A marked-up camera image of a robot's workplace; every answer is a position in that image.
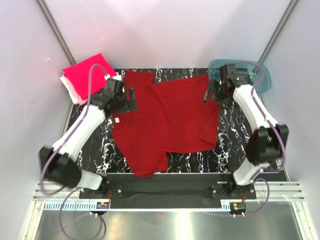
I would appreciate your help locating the folded light pink t-shirt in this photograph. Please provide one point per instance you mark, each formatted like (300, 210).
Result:
(80, 100)

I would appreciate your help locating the right aluminium frame post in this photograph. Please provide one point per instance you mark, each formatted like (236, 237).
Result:
(278, 29)

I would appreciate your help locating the right small electronics board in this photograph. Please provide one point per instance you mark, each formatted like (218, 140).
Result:
(238, 206)

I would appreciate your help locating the aluminium frame post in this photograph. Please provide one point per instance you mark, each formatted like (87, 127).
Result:
(278, 29)
(56, 31)

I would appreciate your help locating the folded magenta t-shirt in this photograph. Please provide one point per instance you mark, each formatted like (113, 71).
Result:
(78, 75)

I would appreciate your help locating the white slotted cable duct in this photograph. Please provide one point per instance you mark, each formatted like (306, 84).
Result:
(75, 206)

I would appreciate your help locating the left aluminium frame post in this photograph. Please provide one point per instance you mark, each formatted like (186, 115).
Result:
(56, 31)

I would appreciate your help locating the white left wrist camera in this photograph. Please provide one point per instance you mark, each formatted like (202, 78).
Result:
(115, 77)

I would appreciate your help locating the teal translucent plastic bin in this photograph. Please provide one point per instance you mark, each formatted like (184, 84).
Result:
(258, 72)

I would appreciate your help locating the folded white t-shirt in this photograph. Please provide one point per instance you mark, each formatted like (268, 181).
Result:
(71, 90)

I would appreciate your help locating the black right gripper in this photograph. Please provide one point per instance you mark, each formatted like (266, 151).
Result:
(213, 86)

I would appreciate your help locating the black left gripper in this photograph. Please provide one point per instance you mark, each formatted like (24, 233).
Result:
(130, 105)

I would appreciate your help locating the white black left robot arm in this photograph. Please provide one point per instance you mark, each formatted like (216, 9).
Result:
(58, 162)

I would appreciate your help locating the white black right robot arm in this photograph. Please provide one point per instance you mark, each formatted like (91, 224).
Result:
(268, 140)

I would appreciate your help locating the dark red t-shirt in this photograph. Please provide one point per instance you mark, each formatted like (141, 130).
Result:
(171, 117)

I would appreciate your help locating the left small electronics board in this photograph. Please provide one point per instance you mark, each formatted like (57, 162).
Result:
(102, 205)

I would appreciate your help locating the small electronics board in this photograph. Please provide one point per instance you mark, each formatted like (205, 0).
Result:
(238, 206)
(102, 205)

